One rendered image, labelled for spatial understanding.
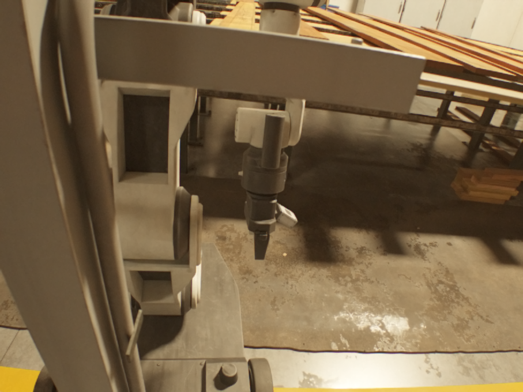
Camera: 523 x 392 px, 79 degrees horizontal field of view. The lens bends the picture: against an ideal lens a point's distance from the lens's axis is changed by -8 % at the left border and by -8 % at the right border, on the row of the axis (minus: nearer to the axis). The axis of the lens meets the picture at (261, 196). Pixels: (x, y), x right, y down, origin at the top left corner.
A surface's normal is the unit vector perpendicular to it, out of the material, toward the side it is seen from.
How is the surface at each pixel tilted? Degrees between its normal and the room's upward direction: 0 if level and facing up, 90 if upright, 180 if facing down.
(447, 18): 90
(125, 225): 66
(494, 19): 89
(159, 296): 30
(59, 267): 90
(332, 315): 0
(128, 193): 79
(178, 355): 0
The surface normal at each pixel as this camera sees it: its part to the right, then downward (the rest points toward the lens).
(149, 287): 0.17, -0.44
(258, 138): 0.14, 0.38
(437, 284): 0.12, -0.83
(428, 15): 0.04, 0.55
